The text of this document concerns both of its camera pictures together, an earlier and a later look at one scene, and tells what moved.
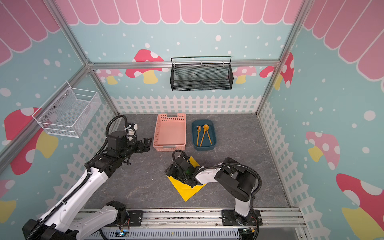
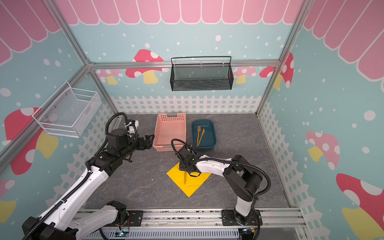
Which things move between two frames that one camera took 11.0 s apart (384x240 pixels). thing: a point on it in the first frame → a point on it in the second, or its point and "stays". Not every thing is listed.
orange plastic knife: (209, 137) → (203, 133)
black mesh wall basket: (201, 73) stays
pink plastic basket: (170, 133) stays
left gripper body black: (138, 147) stays
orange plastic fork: (199, 130) stays
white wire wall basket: (69, 111) stays
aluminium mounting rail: (280, 218) stays
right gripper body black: (173, 171) → (184, 163)
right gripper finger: (172, 170) → (182, 166)
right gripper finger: (168, 172) → (189, 170)
